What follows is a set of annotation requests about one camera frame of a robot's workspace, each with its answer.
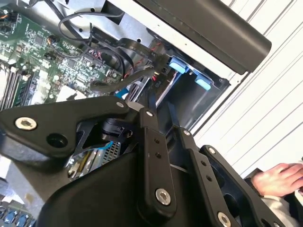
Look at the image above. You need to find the person's bare hand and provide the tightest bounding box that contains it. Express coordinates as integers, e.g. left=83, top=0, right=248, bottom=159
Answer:
left=250, top=162, right=303, bottom=197

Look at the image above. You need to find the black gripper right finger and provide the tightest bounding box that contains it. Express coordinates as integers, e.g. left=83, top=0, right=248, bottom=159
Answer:
left=167, top=102, right=288, bottom=227

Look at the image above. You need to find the black braided power wire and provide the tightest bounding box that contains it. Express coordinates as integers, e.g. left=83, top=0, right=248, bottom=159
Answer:
left=89, top=66, right=156, bottom=94

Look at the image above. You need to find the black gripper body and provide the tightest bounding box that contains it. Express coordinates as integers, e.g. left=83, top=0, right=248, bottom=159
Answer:
left=37, top=150, right=215, bottom=227

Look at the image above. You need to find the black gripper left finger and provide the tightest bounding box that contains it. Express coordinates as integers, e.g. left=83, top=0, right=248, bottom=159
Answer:
left=0, top=91, right=178, bottom=219

